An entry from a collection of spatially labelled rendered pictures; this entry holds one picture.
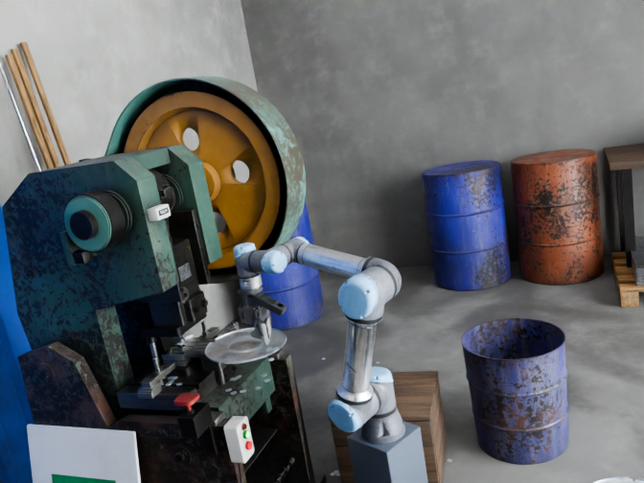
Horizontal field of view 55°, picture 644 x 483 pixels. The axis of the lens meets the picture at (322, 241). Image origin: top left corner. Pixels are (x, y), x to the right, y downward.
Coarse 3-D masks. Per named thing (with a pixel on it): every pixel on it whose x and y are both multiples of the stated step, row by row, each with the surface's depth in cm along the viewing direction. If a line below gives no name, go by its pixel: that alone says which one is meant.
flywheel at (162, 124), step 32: (192, 96) 237; (224, 96) 236; (160, 128) 250; (192, 128) 245; (224, 128) 239; (256, 128) 231; (224, 160) 243; (256, 160) 238; (224, 192) 247; (256, 192) 242; (256, 224) 246; (224, 256) 252
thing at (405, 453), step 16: (416, 432) 209; (352, 448) 212; (368, 448) 205; (384, 448) 201; (400, 448) 204; (416, 448) 210; (352, 464) 214; (368, 464) 208; (384, 464) 201; (400, 464) 204; (416, 464) 210; (368, 480) 210; (384, 480) 204; (400, 480) 205; (416, 480) 211
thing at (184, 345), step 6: (180, 342) 233; (186, 342) 232; (192, 342) 231; (174, 348) 229; (180, 348) 228; (186, 348) 227; (162, 354) 225; (174, 354) 223; (180, 354) 222; (168, 360) 224; (174, 360) 223; (180, 360) 222; (186, 360) 223
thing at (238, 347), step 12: (228, 336) 229; (240, 336) 227; (276, 336) 223; (216, 348) 220; (228, 348) 218; (240, 348) 215; (252, 348) 214; (264, 348) 214; (216, 360) 208; (228, 360) 208; (240, 360) 207; (252, 360) 206
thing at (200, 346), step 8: (200, 344) 227; (192, 352) 222; (200, 352) 220; (208, 360) 221; (208, 368) 222; (216, 368) 221; (224, 368) 223; (232, 368) 227; (224, 376) 222; (232, 376) 227
